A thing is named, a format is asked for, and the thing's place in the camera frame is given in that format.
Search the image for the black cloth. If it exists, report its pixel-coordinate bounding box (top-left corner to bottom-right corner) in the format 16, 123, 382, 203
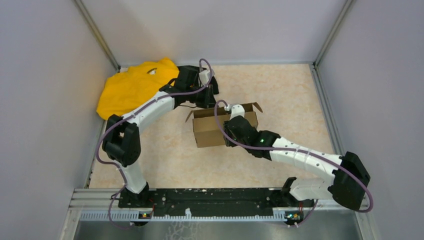
175, 65, 220, 95

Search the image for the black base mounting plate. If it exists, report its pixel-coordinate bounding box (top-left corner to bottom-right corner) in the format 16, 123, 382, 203
118, 187, 314, 217

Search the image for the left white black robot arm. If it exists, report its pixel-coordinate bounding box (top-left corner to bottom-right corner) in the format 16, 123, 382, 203
101, 65, 219, 207

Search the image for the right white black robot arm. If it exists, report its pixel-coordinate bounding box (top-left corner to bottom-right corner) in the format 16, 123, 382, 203
223, 116, 374, 213

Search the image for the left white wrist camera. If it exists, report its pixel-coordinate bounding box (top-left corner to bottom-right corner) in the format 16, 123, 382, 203
198, 69, 214, 87

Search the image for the yellow shirt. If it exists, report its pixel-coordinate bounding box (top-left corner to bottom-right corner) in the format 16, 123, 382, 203
96, 57, 179, 120

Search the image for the purple cable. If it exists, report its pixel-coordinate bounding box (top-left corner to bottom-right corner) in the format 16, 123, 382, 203
213, 99, 375, 228
95, 58, 215, 230

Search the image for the brown cardboard box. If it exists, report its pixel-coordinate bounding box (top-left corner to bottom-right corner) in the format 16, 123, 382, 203
186, 102, 263, 148

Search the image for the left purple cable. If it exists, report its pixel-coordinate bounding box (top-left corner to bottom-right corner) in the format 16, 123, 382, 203
95, 58, 215, 230

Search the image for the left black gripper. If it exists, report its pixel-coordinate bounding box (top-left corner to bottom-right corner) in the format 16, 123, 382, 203
186, 83, 220, 110

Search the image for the aluminium frame rail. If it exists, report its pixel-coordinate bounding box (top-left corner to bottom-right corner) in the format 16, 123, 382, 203
68, 187, 369, 222

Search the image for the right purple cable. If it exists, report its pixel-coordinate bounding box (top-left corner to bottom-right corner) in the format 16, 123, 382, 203
213, 99, 375, 228

